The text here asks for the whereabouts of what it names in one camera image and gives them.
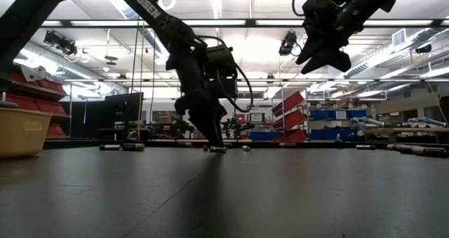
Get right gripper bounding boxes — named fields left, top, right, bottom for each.
left=295, top=0, right=369, bottom=75

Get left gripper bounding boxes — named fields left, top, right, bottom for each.
left=165, top=37, right=239, bottom=147

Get tilted red bin rack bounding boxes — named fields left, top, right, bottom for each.
left=270, top=90, right=309, bottom=144

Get black overhead crossbar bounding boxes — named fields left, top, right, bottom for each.
left=40, top=18, right=449, bottom=29

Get grey material roll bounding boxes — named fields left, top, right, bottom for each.
left=401, top=117, right=448, bottom=128
left=350, top=116, right=387, bottom=128

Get white air vent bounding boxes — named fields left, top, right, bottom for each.
left=391, top=27, right=408, bottom=48

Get black computer monitor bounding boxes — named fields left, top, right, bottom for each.
left=105, top=92, right=145, bottom=124

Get black dome fixture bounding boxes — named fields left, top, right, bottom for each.
left=415, top=43, right=433, bottom=55

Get wooden workbench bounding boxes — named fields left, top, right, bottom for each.
left=364, top=126, right=449, bottom=144

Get red storage bin rack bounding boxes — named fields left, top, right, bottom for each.
left=0, top=71, right=70, bottom=140

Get yellow plastic bin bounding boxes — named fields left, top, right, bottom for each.
left=0, top=107, right=53, bottom=159

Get black overhead camera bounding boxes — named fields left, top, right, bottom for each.
left=278, top=30, right=303, bottom=58

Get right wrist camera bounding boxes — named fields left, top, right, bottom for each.
left=302, top=0, right=333, bottom=34

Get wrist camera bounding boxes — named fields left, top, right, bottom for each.
left=302, top=0, right=333, bottom=34
left=216, top=74, right=240, bottom=99

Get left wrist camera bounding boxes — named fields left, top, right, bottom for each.
left=216, top=74, right=240, bottom=99

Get black ceiling camera cluster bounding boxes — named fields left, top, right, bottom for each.
left=43, top=29, right=79, bottom=57

